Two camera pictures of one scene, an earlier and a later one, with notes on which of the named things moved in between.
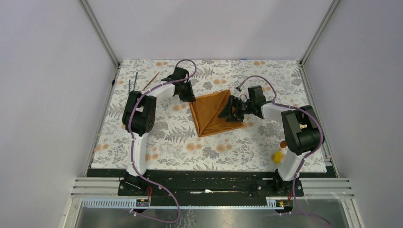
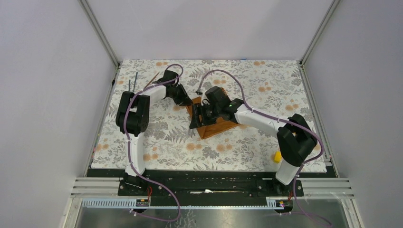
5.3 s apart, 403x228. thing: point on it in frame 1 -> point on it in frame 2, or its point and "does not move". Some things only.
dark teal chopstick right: (135, 80) does not move
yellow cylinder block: (277, 157) does not move
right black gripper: (226, 112) -> (197, 110)
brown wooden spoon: (150, 82) does not move
